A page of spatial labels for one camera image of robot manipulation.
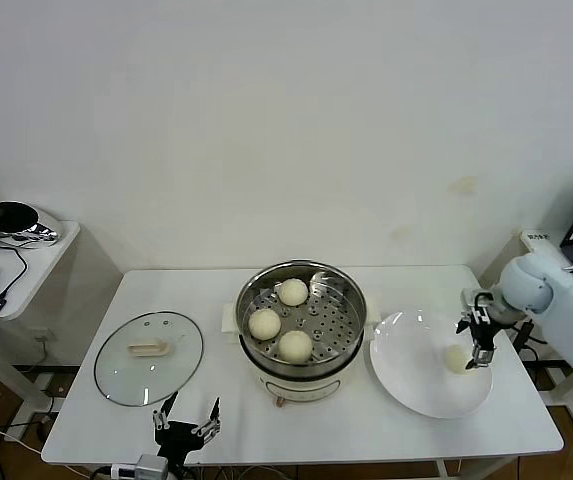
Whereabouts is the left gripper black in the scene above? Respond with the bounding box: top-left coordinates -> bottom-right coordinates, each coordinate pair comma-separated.
151,390 -> 223,469

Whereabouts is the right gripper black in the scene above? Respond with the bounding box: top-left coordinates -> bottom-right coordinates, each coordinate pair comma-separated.
454,306 -> 499,372

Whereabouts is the white steamed baozi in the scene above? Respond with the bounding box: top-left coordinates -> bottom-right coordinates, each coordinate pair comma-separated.
278,329 -> 313,365
278,278 -> 310,307
248,308 -> 282,341
444,345 -> 472,375

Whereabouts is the steel perforated steamer basket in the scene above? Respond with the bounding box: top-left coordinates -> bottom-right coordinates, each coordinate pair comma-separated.
235,259 -> 369,379

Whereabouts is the white round plate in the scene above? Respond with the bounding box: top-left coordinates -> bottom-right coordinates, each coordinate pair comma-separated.
368,308 -> 494,420

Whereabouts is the cream electric cooking pot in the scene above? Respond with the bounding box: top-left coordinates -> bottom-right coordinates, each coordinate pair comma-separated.
220,298 -> 382,409

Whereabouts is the white labelled power strip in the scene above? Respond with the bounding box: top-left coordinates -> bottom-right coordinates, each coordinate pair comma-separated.
517,228 -> 553,254

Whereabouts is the left wrist camera silver box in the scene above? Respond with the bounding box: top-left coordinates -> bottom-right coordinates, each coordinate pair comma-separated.
135,453 -> 171,480

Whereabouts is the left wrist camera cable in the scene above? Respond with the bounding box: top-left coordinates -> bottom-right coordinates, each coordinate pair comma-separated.
90,463 -> 140,480

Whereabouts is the glass lid with cream handle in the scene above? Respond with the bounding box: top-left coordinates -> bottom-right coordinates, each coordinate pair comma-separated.
93,310 -> 205,407

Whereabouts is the black desk cable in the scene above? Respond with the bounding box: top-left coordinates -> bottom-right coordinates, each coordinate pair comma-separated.
0,239 -> 28,303

